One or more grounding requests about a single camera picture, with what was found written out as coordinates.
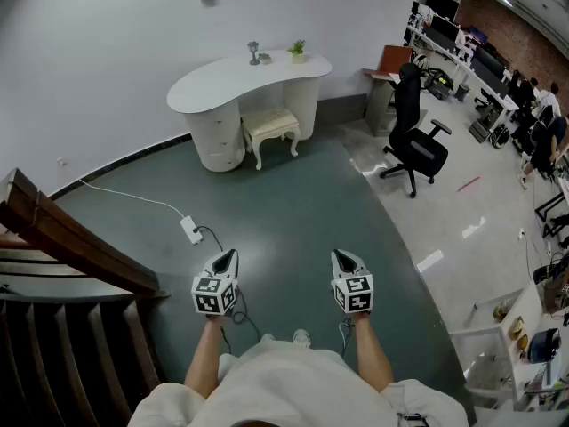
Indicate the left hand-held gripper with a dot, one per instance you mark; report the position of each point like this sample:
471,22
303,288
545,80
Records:
213,292

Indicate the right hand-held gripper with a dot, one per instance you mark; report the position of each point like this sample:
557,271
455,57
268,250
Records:
355,294

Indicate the cream upholstered stool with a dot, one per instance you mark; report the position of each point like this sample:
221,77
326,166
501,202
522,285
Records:
269,120

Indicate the white curved desk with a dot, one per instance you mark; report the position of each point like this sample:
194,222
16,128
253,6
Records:
249,76

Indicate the person's left forearm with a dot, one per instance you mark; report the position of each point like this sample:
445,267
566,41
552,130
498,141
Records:
206,358

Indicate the person's right forearm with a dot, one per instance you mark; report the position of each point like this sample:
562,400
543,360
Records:
371,354

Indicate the white power strip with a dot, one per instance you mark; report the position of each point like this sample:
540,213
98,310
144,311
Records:
191,229

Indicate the person's left white shoe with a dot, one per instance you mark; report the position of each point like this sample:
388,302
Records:
267,339

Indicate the person's white shoe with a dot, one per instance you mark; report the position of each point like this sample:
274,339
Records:
302,337
267,339

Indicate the person's right white shoe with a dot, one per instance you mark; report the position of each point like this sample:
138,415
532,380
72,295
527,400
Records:
302,337

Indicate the person's off-white shirt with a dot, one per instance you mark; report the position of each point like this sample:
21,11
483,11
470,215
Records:
289,389

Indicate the black office chair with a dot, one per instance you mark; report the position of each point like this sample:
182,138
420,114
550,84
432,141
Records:
415,145

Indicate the red floor tape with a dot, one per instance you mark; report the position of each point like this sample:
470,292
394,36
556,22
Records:
468,184

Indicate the white open shelf unit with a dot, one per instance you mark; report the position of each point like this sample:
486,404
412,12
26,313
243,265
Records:
489,345

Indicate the dark equipment with yellow balls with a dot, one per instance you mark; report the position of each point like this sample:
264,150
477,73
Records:
438,85

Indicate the grey waste bin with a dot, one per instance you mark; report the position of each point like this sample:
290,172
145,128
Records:
462,92

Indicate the dark blue helmet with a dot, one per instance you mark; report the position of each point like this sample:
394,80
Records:
543,346

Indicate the small potted plant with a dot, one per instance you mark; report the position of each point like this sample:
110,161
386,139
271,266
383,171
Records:
265,58

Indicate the brown board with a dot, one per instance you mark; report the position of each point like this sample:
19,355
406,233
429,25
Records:
395,58

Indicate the green plant in white pot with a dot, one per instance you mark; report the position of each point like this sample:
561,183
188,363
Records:
298,56

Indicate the small grey lantern ornament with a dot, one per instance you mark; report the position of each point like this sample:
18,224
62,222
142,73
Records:
254,51

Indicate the long white office desk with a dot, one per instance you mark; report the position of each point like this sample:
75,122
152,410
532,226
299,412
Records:
462,71

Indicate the row of black monitors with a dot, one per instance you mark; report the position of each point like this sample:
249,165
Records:
489,65

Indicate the black metal table frame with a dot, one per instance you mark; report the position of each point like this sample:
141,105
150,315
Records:
551,211

